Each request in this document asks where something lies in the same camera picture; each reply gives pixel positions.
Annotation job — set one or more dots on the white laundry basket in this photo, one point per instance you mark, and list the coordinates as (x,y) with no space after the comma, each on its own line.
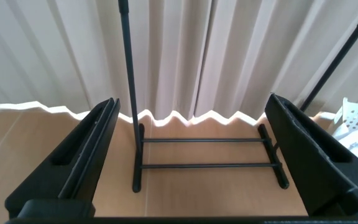
(357,116)

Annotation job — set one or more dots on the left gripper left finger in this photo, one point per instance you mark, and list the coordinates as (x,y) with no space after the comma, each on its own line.
(42,186)

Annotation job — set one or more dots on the black clothes rack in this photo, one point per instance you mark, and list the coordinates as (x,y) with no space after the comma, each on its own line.
(128,62)

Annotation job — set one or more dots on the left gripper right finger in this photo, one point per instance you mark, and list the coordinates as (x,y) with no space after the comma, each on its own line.
(315,174)

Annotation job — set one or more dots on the white curtain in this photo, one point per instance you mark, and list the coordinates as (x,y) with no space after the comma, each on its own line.
(57,46)

